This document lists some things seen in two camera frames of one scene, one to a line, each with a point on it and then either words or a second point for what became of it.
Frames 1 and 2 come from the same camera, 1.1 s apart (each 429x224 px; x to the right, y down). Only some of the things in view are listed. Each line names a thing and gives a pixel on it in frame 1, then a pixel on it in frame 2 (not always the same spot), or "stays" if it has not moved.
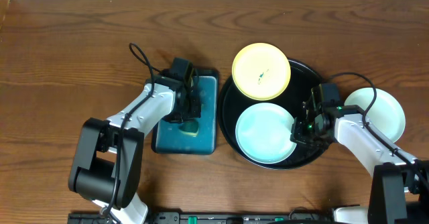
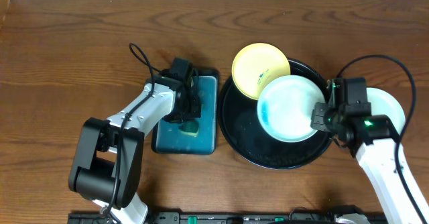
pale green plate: x=385 y=112 stays
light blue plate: x=263 y=133 -> x=285 y=106
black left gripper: x=193 y=108 stays
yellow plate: x=261 y=71 stays
